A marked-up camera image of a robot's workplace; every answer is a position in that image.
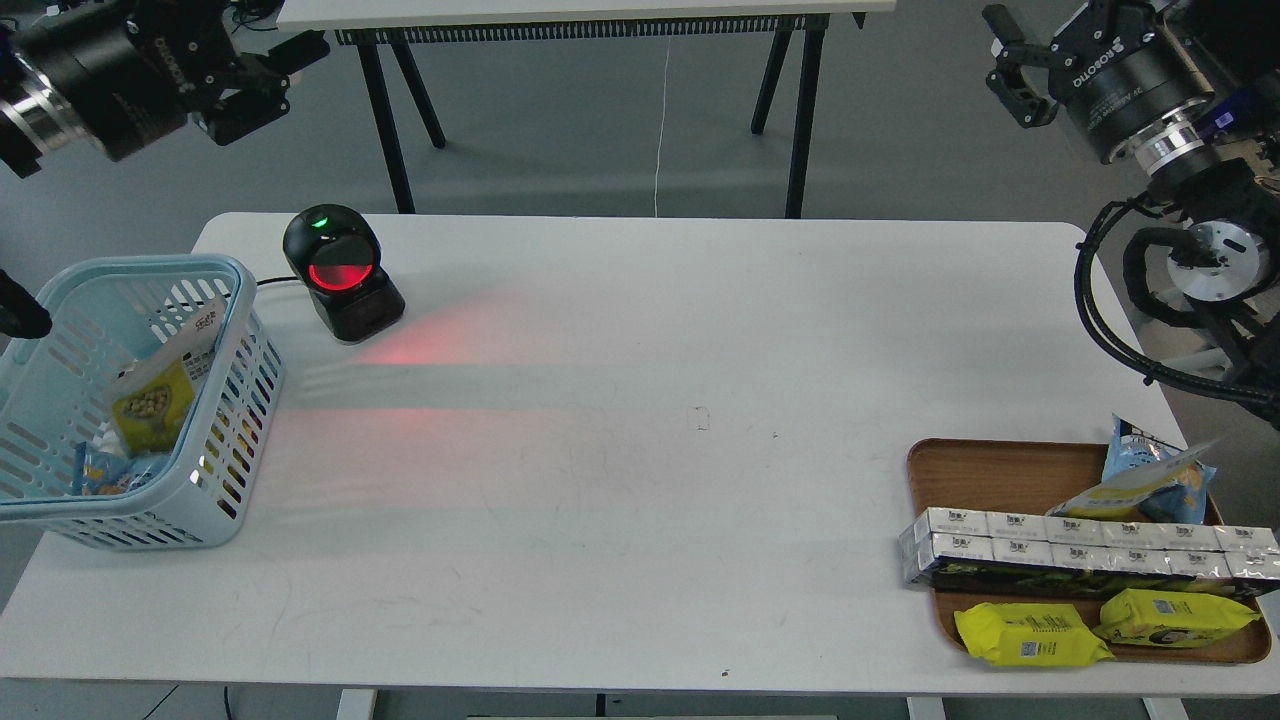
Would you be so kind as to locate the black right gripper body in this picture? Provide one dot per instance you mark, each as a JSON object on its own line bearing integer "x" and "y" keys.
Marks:
{"x": 1126, "y": 82}

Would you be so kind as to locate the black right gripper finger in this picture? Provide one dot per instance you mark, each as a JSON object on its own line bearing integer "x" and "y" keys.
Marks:
{"x": 1008, "y": 80}

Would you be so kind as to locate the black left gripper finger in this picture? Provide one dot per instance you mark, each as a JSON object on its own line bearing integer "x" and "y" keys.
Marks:
{"x": 245, "y": 93}

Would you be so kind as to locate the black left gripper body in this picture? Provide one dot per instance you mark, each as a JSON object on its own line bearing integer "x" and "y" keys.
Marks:
{"x": 119, "y": 74}

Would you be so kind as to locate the yellow white snack pouch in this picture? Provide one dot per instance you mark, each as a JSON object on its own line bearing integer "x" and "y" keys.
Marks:
{"x": 149, "y": 403}

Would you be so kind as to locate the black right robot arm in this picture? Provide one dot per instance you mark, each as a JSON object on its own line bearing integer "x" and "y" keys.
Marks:
{"x": 1214, "y": 246}

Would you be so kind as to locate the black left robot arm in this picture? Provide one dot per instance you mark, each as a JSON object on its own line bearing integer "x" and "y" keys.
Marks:
{"x": 123, "y": 74}

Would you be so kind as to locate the light blue plastic basket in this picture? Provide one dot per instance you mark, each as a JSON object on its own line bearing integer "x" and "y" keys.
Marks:
{"x": 106, "y": 313}

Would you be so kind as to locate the white snack bag in basket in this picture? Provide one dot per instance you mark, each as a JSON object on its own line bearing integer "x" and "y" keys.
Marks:
{"x": 106, "y": 439}

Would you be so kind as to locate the blue snack bag in basket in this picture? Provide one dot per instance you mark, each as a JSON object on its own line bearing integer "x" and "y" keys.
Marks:
{"x": 102, "y": 473}

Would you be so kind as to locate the blue yellow snack bag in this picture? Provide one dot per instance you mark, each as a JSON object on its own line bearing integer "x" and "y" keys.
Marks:
{"x": 1143, "y": 473}

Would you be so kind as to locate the silver multipack snack box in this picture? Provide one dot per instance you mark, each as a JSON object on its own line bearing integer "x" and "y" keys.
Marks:
{"x": 990, "y": 552}

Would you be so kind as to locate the yellow snack packet right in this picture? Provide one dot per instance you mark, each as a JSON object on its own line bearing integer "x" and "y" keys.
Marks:
{"x": 1171, "y": 619}

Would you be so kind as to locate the yellow snack packet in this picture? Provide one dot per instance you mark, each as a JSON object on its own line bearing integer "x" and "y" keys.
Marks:
{"x": 1029, "y": 635}
{"x": 1171, "y": 619}

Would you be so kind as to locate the yellow snack packet left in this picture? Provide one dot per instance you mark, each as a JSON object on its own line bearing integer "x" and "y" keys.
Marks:
{"x": 1029, "y": 635}

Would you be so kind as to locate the black barcode scanner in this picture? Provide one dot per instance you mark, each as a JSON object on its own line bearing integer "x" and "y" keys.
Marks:
{"x": 334, "y": 252}

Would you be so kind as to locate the white background table black legs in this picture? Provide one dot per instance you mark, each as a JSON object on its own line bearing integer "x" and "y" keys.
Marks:
{"x": 619, "y": 127}

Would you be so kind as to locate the brown wooden tray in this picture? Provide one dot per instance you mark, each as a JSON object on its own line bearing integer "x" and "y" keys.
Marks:
{"x": 1022, "y": 476}

